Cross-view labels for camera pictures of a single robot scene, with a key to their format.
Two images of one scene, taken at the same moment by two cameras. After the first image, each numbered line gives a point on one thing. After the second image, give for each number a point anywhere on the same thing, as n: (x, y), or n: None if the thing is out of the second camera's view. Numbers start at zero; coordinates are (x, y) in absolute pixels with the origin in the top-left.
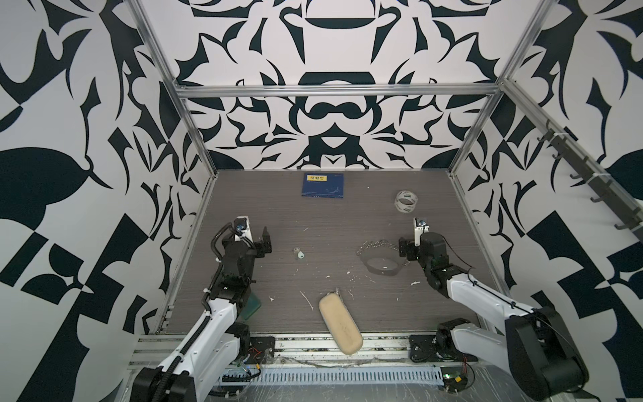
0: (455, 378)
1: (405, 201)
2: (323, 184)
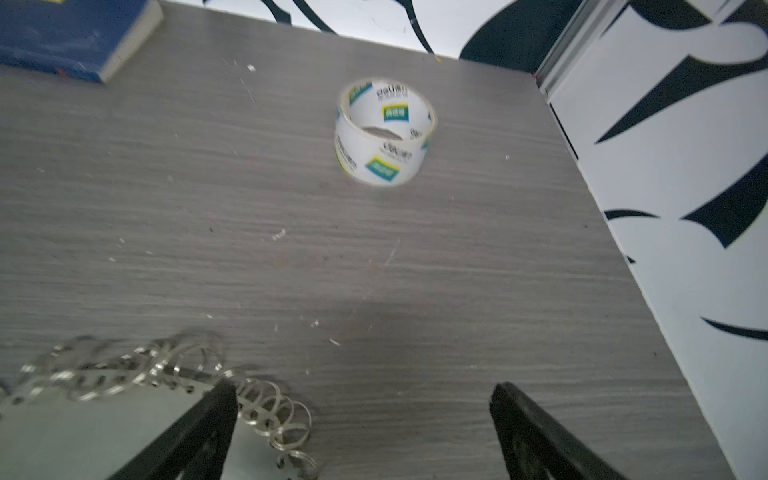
0: None
1: (383, 130)
2: (91, 39)
